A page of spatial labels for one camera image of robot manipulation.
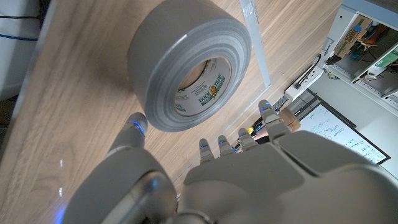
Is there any white shelf cabinet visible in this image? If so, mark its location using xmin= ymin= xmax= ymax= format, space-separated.
xmin=320 ymin=0 xmax=398 ymax=116

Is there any blue cable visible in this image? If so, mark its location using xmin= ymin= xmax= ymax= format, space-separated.
xmin=0 ymin=33 xmax=39 ymax=42

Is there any cardboard box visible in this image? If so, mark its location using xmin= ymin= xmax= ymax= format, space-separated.
xmin=334 ymin=15 xmax=374 ymax=58

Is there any grey tape strip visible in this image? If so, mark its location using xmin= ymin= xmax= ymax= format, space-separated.
xmin=238 ymin=0 xmax=272 ymax=88

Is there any grey duct tape roll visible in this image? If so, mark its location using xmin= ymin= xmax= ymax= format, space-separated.
xmin=127 ymin=0 xmax=252 ymax=133

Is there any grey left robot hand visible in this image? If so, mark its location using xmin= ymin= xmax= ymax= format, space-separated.
xmin=62 ymin=99 xmax=398 ymax=224

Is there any black framed whiteboard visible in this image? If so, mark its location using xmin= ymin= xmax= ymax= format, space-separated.
xmin=295 ymin=88 xmax=392 ymax=166

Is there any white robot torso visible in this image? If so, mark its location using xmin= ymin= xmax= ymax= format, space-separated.
xmin=0 ymin=0 xmax=42 ymax=101

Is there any person in dark shirt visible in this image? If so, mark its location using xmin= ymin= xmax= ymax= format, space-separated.
xmin=253 ymin=126 xmax=273 ymax=144

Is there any black power strip cable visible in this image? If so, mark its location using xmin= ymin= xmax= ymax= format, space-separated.
xmin=294 ymin=53 xmax=322 ymax=90

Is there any green box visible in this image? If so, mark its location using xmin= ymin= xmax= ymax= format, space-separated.
xmin=374 ymin=46 xmax=398 ymax=69

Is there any black torso cable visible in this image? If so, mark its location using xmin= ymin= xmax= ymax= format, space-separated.
xmin=0 ymin=14 xmax=40 ymax=19

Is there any white power strip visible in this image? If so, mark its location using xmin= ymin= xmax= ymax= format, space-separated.
xmin=284 ymin=65 xmax=325 ymax=102

